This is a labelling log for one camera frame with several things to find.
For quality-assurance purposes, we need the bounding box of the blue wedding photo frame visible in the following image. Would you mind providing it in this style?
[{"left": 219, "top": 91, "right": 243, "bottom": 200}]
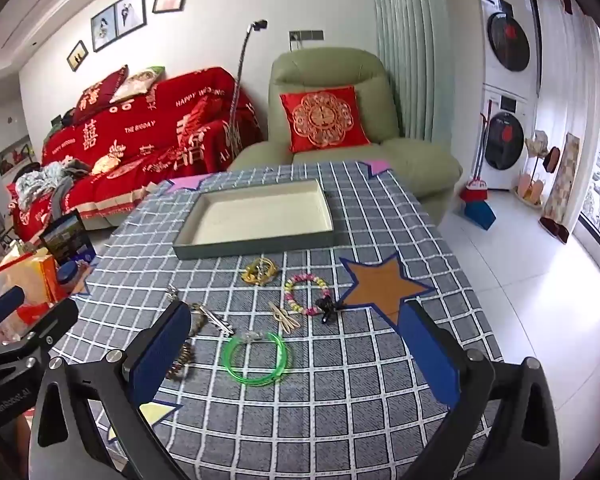
[{"left": 91, "top": 4, "right": 117, "bottom": 52}]

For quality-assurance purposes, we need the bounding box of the gold ornate hair clip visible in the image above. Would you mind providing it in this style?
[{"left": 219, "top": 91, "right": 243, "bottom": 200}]
[{"left": 242, "top": 257, "right": 279, "bottom": 287}]

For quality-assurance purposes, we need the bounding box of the grey tray with cream lining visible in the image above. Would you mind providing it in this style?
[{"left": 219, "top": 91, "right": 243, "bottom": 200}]
[{"left": 172, "top": 178, "right": 336, "bottom": 261}]

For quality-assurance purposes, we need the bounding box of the red and blue broom set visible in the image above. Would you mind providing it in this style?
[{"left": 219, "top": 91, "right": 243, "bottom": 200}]
[{"left": 460, "top": 100, "right": 497, "bottom": 231}]

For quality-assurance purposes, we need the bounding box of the green armchair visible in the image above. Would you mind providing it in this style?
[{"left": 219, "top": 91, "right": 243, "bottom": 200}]
[{"left": 227, "top": 47, "right": 463, "bottom": 221}]

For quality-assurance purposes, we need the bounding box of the colourful bead bracelet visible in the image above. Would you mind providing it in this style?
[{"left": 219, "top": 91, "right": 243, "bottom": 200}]
[{"left": 283, "top": 272, "right": 331, "bottom": 317}]

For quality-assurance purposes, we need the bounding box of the grey clothes pile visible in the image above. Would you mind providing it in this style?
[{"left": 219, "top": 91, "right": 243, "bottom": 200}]
[{"left": 10, "top": 162, "right": 88, "bottom": 211}]

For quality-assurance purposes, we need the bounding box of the black hair clip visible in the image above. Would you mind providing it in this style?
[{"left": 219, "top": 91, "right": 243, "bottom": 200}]
[{"left": 315, "top": 297, "right": 342, "bottom": 325}]

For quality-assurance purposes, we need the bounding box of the sofa with red blanket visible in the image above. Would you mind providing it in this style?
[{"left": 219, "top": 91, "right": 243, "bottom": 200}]
[{"left": 7, "top": 66, "right": 263, "bottom": 241}]

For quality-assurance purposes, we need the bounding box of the brown wooden bead bracelet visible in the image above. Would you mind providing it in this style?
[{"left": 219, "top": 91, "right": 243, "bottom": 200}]
[{"left": 165, "top": 305, "right": 206, "bottom": 381}]

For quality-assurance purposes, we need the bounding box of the brown paper star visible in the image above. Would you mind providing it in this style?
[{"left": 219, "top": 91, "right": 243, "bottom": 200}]
[{"left": 340, "top": 252, "right": 437, "bottom": 333}]

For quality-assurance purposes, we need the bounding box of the green pleated curtain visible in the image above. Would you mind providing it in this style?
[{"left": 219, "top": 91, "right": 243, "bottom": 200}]
[{"left": 367, "top": 0, "right": 453, "bottom": 141}]

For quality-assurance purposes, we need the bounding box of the small pink paper star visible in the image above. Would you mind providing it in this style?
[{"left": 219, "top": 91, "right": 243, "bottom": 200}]
[{"left": 357, "top": 159, "right": 388, "bottom": 178}]

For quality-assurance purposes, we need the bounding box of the flexible phone holder stand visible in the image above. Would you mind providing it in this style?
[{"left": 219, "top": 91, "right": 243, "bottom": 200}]
[{"left": 227, "top": 19, "right": 269, "bottom": 171}]

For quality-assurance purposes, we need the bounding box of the white sheer curtain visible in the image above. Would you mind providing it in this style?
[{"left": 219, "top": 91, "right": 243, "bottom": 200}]
[{"left": 535, "top": 0, "right": 600, "bottom": 241}]

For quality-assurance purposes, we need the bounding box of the small dark photo frame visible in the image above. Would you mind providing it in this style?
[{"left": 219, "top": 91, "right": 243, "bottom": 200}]
[{"left": 67, "top": 40, "right": 89, "bottom": 72}]

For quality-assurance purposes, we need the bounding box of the grey checkered tablecloth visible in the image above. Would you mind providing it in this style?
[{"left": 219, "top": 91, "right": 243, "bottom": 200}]
[{"left": 45, "top": 160, "right": 503, "bottom": 480}]

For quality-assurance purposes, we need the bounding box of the dark printed box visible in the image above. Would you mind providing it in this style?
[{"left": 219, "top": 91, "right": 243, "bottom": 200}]
[{"left": 39, "top": 210, "right": 98, "bottom": 266}]

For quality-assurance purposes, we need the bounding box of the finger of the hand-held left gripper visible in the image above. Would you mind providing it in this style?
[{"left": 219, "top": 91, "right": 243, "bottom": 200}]
[
  {"left": 0, "top": 286, "right": 26, "bottom": 351},
  {"left": 0, "top": 299, "right": 79, "bottom": 362}
]

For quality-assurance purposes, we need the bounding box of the green translucent bracelet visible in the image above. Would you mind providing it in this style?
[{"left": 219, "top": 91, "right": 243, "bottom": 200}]
[{"left": 221, "top": 332, "right": 292, "bottom": 387}]

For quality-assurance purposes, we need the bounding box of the beige patterned standing board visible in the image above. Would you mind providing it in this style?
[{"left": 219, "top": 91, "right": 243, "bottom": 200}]
[{"left": 540, "top": 132, "right": 581, "bottom": 241}]

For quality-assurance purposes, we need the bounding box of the white washing machine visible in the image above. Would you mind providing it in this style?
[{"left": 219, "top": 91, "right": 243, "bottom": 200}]
[{"left": 482, "top": 84, "right": 536, "bottom": 193}]

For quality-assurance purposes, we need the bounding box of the red embroidered pillow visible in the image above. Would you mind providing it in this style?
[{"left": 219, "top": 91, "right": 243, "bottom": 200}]
[{"left": 75, "top": 65, "right": 129, "bottom": 123}]

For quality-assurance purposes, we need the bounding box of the large pink paper star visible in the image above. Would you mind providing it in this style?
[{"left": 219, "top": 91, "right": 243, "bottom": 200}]
[{"left": 167, "top": 172, "right": 216, "bottom": 193}]

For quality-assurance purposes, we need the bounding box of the gold hairpin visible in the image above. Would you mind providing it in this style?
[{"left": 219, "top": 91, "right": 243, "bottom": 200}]
[{"left": 268, "top": 301, "right": 303, "bottom": 333}]

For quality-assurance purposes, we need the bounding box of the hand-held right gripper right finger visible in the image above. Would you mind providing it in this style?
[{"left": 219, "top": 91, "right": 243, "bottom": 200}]
[{"left": 399, "top": 300, "right": 561, "bottom": 480}]

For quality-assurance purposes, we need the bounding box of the white and green pillow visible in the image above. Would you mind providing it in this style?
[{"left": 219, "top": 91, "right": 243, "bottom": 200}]
[{"left": 111, "top": 66, "right": 166, "bottom": 103}]

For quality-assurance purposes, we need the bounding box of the silver watch with heart face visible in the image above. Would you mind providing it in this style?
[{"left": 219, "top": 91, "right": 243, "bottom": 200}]
[{"left": 167, "top": 285, "right": 236, "bottom": 336}]

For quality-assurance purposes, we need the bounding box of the yellow paper star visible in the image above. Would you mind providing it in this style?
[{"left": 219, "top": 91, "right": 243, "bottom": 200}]
[{"left": 105, "top": 400, "right": 181, "bottom": 443}]

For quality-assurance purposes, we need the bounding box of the red cushion with gold medallion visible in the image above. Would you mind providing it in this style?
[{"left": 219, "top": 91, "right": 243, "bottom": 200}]
[{"left": 280, "top": 86, "right": 371, "bottom": 153}]

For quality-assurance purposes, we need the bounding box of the tall wedding photo frame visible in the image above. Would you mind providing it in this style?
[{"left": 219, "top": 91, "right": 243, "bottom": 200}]
[{"left": 115, "top": 0, "right": 146, "bottom": 37}]

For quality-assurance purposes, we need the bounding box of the slipper rack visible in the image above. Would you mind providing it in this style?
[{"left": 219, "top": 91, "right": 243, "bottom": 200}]
[{"left": 517, "top": 130, "right": 561, "bottom": 208}]

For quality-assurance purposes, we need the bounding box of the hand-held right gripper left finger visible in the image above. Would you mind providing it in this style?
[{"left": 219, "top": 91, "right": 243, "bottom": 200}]
[{"left": 29, "top": 301, "right": 193, "bottom": 480}]

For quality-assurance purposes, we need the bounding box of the blue lidded jar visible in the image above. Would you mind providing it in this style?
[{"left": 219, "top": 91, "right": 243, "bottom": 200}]
[{"left": 56, "top": 260, "right": 81, "bottom": 293}]

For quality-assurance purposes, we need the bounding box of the white tumble dryer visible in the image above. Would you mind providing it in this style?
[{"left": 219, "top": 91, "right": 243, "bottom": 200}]
[{"left": 481, "top": 0, "right": 538, "bottom": 93}]

